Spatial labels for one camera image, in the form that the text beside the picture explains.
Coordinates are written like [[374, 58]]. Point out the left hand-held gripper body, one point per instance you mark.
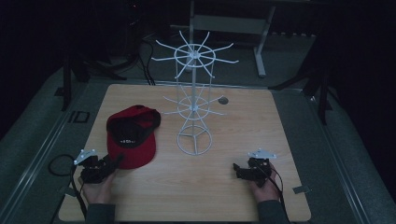
[[93, 169]]

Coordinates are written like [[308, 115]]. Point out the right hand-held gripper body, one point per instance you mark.
[[260, 171]]

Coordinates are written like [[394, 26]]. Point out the red baseball cap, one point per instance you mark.
[[134, 154]]

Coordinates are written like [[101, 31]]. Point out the person's left hand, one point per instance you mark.
[[99, 191]]

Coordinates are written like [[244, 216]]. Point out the person's right hand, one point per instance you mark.
[[267, 193]]

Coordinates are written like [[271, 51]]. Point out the grey tape strip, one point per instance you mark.
[[301, 189], [67, 191]]

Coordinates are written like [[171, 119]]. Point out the black floor socket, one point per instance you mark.
[[79, 116]]

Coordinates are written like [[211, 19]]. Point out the grey round table grommet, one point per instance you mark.
[[223, 100]]

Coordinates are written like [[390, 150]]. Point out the black stand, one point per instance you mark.
[[323, 99], [66, 84]]

